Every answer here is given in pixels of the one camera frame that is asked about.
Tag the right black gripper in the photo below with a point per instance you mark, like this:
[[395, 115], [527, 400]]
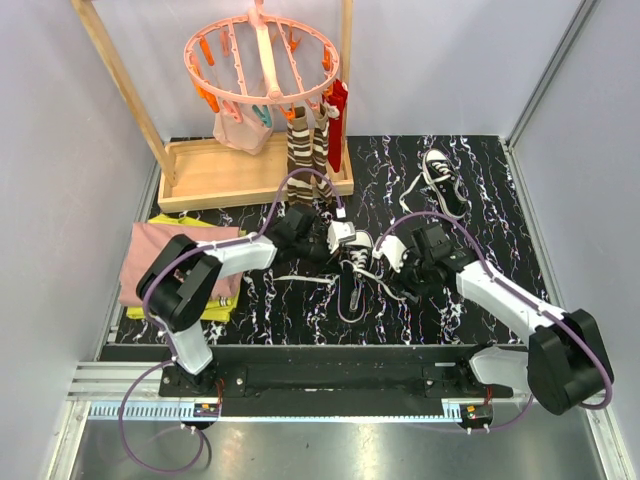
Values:
[[407, 285]]

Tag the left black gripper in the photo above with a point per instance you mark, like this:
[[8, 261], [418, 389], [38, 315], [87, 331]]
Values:
[[327, 255]]

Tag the black sneaker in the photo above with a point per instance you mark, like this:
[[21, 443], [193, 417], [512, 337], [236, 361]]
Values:
[[435, 163], [355, 257]]

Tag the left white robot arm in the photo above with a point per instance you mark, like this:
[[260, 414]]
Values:
[[178, 285]]

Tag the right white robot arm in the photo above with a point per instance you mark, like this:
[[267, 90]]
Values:
[[515, 305]]

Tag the brown striped sock right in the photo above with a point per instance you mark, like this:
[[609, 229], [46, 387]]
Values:
[[320, 149]]

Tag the brown striped sock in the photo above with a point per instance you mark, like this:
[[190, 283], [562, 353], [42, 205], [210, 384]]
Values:
[[320, 149], [299, 155]]

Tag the brown striped sock left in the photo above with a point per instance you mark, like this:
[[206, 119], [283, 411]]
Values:
[[299, 155]]

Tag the black marble pattern mat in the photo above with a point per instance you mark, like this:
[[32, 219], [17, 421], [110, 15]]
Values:
[[293, 304]]

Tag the yellow folded t-shirt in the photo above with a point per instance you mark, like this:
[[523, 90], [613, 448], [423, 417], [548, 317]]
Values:
[[223, 300]]

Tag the pink cloth hanging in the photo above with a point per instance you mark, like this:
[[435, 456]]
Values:
[[250, 135]]

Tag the pink round clip hanger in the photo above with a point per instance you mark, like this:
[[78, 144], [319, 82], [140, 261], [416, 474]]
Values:
[[260, 61]]

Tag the red sock hanging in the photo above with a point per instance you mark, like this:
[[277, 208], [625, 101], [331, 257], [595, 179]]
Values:
[[336, 101]]

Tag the pink folded t-shirt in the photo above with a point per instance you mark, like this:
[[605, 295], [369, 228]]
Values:
[[149, 239]]

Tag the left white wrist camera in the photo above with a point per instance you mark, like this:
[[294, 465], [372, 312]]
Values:
[[339, 233]]

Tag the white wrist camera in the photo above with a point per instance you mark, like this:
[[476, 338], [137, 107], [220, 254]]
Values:
[[339, 233], [393, 250]]

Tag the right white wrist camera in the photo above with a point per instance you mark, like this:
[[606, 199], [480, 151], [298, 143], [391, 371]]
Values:
[[393, 250]]

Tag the wooden rack frame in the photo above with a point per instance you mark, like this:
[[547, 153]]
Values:
[[196, 173]]

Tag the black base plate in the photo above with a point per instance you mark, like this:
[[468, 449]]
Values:
[[248, 371]]

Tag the aluminium rail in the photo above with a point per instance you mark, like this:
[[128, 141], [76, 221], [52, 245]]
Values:
[[131, 391]]

